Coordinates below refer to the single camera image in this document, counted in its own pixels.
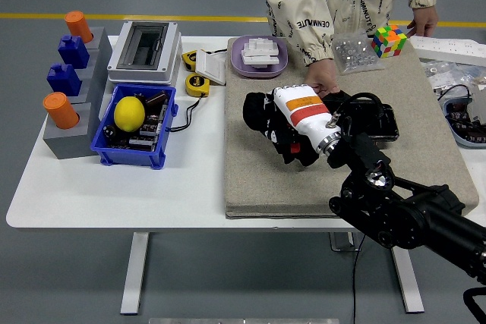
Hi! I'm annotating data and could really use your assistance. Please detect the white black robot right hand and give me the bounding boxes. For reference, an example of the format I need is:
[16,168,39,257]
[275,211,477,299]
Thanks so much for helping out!
[264,83,340,147]

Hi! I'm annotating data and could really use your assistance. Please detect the person's right hand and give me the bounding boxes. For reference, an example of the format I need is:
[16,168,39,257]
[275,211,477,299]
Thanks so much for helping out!
[305,58,342,97]

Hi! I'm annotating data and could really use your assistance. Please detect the person's left hand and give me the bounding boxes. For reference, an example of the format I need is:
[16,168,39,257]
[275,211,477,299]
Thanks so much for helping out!
[406,7,440,39]

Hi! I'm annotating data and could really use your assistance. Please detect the black rag with red tag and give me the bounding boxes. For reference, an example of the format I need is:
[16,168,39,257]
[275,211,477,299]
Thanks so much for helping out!
[242,90,320,168]

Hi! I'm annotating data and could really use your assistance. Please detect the white power strip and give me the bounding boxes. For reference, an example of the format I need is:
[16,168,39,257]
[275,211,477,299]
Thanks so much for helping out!
[409,35,486,63]

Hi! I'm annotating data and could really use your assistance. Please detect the clear bag of metal nuts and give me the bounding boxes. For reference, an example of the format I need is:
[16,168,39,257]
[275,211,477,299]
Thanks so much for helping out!
[330,31,387,76]

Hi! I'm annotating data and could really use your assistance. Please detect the colourful puzzle cube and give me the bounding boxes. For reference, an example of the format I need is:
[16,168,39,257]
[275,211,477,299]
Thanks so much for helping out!
[371,25,409,59]

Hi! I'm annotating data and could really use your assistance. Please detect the clear plastic parts bags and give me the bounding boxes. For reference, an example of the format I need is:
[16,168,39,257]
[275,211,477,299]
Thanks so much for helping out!
[419,57,486,93]

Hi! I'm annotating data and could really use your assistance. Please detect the purple plastic tray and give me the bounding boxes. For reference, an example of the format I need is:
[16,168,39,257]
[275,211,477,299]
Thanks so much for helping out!
[231,34,289,80]

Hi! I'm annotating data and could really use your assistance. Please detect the grey-brown mat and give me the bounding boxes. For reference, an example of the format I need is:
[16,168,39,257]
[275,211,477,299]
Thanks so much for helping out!
[223,36,480,221]

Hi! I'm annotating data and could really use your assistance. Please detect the yellow tape measure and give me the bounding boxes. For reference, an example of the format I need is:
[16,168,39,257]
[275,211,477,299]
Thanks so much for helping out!
[185,72,211,97]
[181,49,200,71]

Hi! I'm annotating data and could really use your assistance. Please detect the brown cylindrical capacitor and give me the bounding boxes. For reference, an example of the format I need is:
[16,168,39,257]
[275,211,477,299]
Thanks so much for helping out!
[146,90,170,107]

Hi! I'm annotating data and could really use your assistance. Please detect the black circuit board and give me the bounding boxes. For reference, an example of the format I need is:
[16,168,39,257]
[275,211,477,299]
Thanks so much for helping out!
[105,102,171,150]

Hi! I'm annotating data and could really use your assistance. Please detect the yellow lemon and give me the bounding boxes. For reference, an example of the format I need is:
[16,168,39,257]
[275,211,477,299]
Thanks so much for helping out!
[114,96,147,134]

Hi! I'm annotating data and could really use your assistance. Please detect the blue plastic bin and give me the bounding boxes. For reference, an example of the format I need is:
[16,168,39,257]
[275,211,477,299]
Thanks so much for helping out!
[90,83,179,170]

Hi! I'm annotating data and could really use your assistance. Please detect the white table leg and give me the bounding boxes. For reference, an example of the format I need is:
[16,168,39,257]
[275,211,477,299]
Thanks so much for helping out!
[390,247,425,314]
[120,231,150,316]

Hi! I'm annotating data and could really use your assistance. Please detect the blue plastic block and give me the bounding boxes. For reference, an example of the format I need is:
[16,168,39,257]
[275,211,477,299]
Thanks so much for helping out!
[46,63,84,97]
[57,34,91,68]

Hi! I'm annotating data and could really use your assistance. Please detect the grey stepped block holder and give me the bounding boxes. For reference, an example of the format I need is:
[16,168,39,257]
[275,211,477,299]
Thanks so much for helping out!
[43,27,115,161]

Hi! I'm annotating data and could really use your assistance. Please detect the orange cylinder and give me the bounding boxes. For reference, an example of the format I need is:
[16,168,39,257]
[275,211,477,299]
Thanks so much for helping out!
[64,11,95,45]
[43,92,81,131]

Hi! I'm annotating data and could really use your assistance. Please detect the white switch parts pile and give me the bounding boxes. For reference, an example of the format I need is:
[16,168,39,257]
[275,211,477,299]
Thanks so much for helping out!
[240,36,282,70]

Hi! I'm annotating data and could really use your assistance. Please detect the thin black cable loop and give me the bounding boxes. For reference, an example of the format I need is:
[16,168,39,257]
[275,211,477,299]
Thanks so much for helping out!
[436,83,474,103]

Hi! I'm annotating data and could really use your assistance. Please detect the white wall switch plate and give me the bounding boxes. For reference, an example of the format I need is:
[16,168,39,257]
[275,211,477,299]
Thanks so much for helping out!
[194,50,229,86]

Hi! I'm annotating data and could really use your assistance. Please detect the black tape measure strap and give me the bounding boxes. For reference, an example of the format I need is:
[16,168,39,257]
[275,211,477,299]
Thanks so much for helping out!
[167,94,209,134]

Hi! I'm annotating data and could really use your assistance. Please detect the metal bracket under table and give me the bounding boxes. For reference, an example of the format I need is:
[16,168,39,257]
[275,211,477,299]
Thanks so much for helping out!
[329,231,361,253]

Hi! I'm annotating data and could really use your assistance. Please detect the grey white electrical enclosure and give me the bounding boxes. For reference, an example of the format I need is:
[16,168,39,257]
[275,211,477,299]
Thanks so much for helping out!
[106,20,183,86]

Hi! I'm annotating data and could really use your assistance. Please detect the black floor cable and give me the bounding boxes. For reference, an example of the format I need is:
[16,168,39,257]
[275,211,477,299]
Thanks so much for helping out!
[351,233,368,324]

